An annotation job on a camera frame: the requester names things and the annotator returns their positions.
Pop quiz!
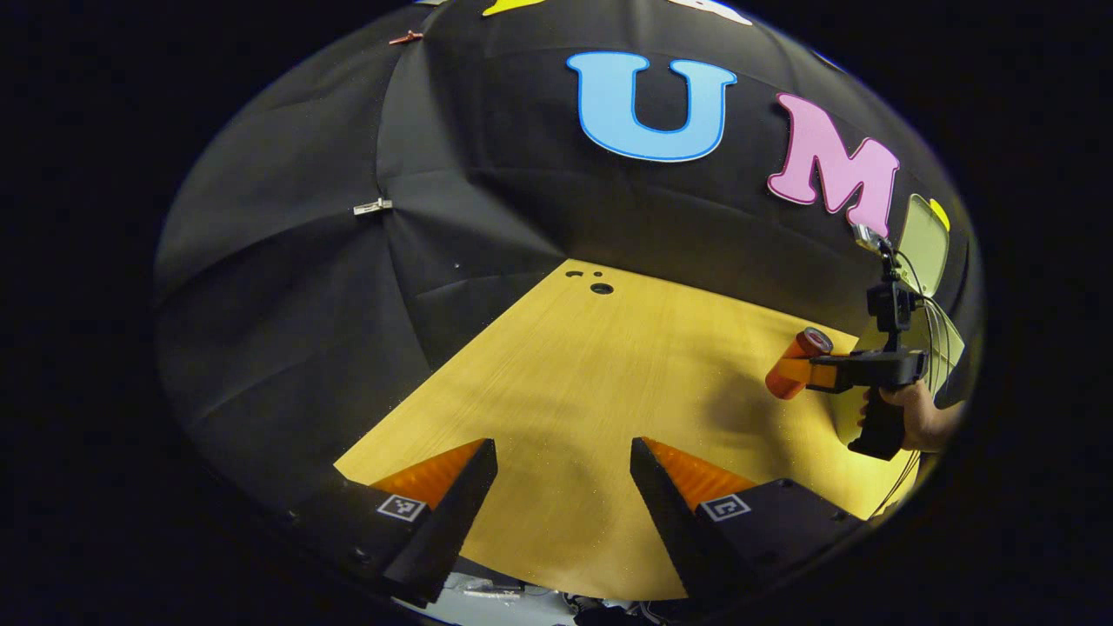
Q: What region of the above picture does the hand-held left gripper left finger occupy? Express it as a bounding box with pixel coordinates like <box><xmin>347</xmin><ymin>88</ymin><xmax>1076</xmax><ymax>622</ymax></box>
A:
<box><xmin>283</xmin><ymin>437</ymin><xmax>499</xmax><ymax>608</ymax></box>

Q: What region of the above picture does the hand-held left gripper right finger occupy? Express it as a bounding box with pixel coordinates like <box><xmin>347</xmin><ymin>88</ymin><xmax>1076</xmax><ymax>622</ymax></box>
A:
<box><xmin>630</xmin><ymin>436</ymin><xmax>870</xmax><ymax>605</ymax></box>

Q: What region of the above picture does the red pop can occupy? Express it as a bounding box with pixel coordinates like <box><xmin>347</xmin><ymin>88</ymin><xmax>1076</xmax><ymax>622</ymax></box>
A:
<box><xmin>765</xmin><ymin>327</ymin><xmax>834</xmax><ymax>401</ymax></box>

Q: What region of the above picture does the wooden desktop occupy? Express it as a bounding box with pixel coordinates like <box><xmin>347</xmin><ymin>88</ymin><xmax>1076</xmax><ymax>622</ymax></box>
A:
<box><xmin>335</xmin><ymin>258</ymin><xmax>923</xmax><ymax>603</ymax></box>

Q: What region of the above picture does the black backdrop cloth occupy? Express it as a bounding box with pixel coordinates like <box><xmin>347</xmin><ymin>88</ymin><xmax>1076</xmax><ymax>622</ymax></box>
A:
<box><xmin>152</xmin><ymin>0</ymin><xmax>983</xmax><ymax>523</ymax></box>

